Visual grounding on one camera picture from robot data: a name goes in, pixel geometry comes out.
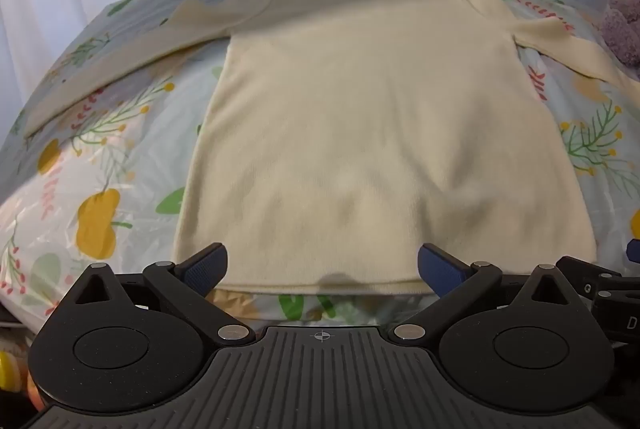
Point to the purple plush toy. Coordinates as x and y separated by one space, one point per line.
622 29

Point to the yellow plastic object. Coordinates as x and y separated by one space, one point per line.
9 371

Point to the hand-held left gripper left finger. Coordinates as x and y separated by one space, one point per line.
206 268

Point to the floral printed bedsheet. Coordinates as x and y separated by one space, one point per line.
100 149

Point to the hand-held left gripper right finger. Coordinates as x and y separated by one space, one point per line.
441 269

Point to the cream knit sweater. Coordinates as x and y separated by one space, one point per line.
375 134

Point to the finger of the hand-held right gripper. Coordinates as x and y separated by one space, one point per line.
634 250
575 271

